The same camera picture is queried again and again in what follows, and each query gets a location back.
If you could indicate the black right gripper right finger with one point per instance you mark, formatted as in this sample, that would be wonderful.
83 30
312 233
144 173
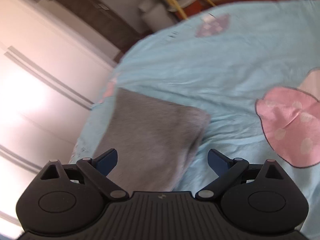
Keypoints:
229 171

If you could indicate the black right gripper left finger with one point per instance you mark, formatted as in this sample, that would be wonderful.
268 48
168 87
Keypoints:
95 172

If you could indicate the grey knit pants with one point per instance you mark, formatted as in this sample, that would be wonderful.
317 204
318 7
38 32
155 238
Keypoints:
156 141

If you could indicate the white wardrobe with black lines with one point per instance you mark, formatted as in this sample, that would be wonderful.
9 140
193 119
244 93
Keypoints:
50 78

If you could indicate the light blue mushroom bedsheet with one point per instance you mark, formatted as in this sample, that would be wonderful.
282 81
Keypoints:
222 61

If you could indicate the dark wooden door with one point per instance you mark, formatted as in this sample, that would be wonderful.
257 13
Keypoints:
119 21

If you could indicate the red box under table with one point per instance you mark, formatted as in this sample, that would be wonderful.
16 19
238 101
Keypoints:
194 8

